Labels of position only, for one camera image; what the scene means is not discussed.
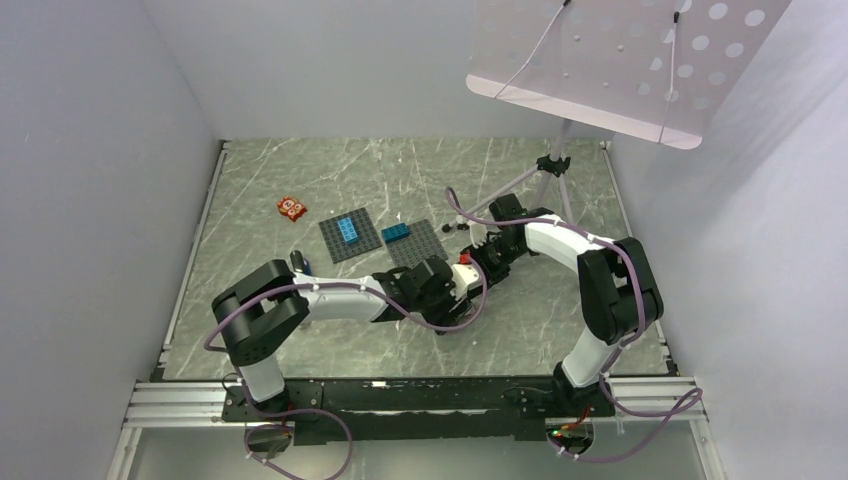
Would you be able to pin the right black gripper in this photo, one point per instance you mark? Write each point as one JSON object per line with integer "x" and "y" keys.
{"x": 491, "y": 275}

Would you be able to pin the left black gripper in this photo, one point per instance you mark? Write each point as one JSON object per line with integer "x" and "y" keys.
{"x": 444, "y": 317}

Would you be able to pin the grey building baseplate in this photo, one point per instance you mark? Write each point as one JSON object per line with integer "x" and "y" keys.
{"x": 337, "y": 249}
{"x": 421, "y": 243}

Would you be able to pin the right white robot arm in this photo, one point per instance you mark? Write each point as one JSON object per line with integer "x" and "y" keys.
{"x": 619, "y": 296}

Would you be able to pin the black aluminium base frame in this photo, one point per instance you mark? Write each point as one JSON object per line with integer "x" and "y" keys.
{"x": 320, "y": 411}

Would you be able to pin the right grey building baseplate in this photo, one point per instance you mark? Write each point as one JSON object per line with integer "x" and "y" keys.
{"x": 421, "y": 243}

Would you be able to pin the lavender music stand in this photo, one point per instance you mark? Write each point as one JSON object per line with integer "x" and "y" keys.
{"x": 657, "y": 71}

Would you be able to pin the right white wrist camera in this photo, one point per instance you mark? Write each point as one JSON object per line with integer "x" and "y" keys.
{"x": 479, "y": 234}

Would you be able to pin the red owl toy block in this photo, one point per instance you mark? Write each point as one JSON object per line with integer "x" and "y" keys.
{"x": 291, "y": 208}

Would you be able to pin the dark teal building brick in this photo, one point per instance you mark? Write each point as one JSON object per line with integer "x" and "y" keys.
{"x": 395, "y": 233}

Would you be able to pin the light blue building brick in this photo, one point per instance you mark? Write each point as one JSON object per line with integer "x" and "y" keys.
{"x": 348, "y": 231}

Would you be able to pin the left grey building baseplate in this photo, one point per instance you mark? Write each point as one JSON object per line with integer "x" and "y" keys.
{"x": 337, "y": 249}

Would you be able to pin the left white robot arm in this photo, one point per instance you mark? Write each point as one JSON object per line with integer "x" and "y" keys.
{"x": 258, "y": 314}

